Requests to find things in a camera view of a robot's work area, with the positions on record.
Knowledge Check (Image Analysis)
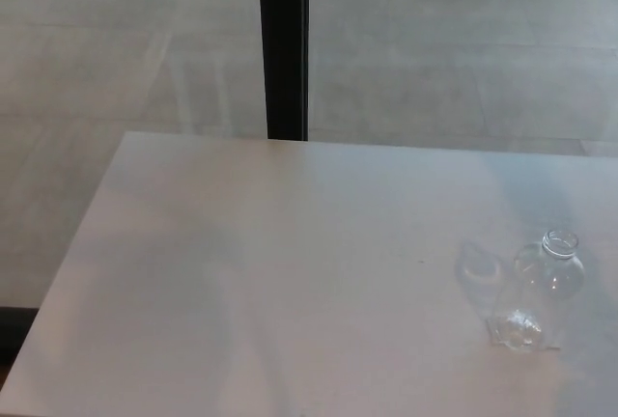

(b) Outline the clear plastic spray bottle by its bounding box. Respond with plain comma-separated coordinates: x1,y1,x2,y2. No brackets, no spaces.
486,228,586,353

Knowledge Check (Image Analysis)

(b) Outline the black vertical window post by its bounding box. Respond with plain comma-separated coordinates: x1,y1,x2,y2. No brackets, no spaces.
256,0,311,142

